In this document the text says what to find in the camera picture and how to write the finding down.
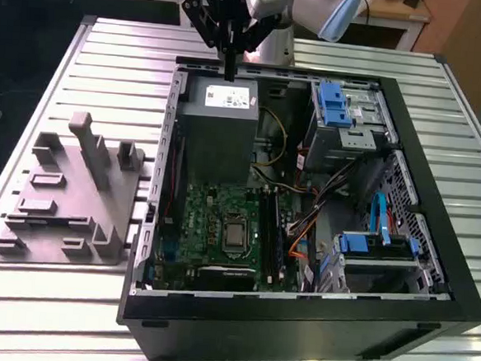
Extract blue plastic drive bracket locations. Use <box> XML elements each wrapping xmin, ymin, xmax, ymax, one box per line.
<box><xmin>316</xmin><ymin>81</ymin><xmax>356</xmax><ymax>129</ymax></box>

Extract grey power supply unit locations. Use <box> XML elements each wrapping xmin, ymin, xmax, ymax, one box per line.
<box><xmin>172</xmin><ymin>73</ymin><xmax>260</xmax><ymax>190</ymax></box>

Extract metal disk cage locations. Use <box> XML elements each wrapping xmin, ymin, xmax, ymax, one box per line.
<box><xmin>317</xmin><ymin>229</ymin><xmax>456</xmax><ymax>303</ymax></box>

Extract black RAM slot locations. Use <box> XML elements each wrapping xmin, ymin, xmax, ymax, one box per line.
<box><xmin>262</xmin><ymin>185</ymin><xmax>283</xmax><ymax>284</ymax></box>
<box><xmin>253</xmin><ymin>184</ymin><xmax>278</xmax><ymax>286</ymax></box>

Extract wooden cabinet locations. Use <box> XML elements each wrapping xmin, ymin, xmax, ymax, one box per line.
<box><xmin>410</xmin><ymin>0</ymin><xmax>481</xmax><ymax>111</ymax></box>

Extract black cable bundle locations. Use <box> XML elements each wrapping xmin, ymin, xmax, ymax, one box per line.
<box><xmin>284</xmin><ymin>154</ymin><xmax>361</xmax><ymax>239</ymax></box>

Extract blue SATA cable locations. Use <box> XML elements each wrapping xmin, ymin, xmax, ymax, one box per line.
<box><xmin>367</xmin><ymin>191</ymin><xmax>396</xmax><ymax>246</ymax></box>

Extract orange wire bundle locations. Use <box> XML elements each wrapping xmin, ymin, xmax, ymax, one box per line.
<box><xmin>287</xmin><ymin>216</ymin><xmax>320</xmax><ymax>261</ymax></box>

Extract yellow wire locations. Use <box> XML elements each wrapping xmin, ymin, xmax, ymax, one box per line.
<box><xmin>252</xmin><ymin>105</ymin><xmax>291</xmax><ymax>169</ymax></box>

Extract wooden desk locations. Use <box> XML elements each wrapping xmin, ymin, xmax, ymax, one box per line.
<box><xmin>0</xmin><ymin>0</ymin><xmax>434</xmax><ymax>54</ymax></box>

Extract green motherboard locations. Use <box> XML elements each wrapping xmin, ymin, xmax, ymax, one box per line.
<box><xmin>152</xmin><ymin>176</ymin><xmax>307</xmax><ymax>297</ymax></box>

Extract metal CPU socket cover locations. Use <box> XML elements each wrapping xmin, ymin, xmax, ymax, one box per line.
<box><xmin>217</xmin><ymin>218</ymin><xmax>252</xmax><ymax>253</ymax></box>

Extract grey parts rack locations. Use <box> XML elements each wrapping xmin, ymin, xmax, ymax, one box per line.
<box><xmin>0</xmin><ymin>105</ymin><xmax>151</xmax><ymax>274</ymax></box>

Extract black PC case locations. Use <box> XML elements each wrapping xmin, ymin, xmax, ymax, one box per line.
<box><xmin>113</xmin><ymin>52</ymin><xmax>481</xmax><ymax>361</ymax></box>

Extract silver CPU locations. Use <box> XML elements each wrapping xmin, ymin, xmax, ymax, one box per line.
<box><xmin>224</xmin><ymin>223</ymin><xmax>247</xmax><ymax>248</ymax></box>

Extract orange red power wires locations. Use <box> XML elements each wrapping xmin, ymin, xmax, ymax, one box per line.
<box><xmin>292</xmin><ymin>145</ymin><xmax>325</xmax><ymax>195</ymax></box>

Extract hard disk in blue carrier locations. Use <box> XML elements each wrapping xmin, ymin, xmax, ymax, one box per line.
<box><xmin>334</xmin><ymin>229</ymin><xmax>422</xmax><ymax>264</ymax></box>

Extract black white wire bundle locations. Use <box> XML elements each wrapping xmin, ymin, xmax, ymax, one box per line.
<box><xmin>249</xmin><ymin>163</ymin><xmax>311</xmax><ymax>195</ymax></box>

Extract metal drive cage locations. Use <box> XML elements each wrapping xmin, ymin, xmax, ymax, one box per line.
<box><xmin>301</xmin><ymin>79</ymin><xmax>401</xmax><ymax>180</ymax></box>

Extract black graphics card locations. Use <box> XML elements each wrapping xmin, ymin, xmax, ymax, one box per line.
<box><xmin>194</xmin><ymin>262</ymin><xmax>257</xmax><ymax>294</ymax></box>

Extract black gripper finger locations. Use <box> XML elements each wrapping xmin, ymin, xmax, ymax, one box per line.
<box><xmin>229</xmin><ymin>16</ymin><xmax>274</xmax><ymax>86</ymax></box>
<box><xmin>175</xmin><ymin>0</ymin><xmax>236</xmax><ymax>83</ymax></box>

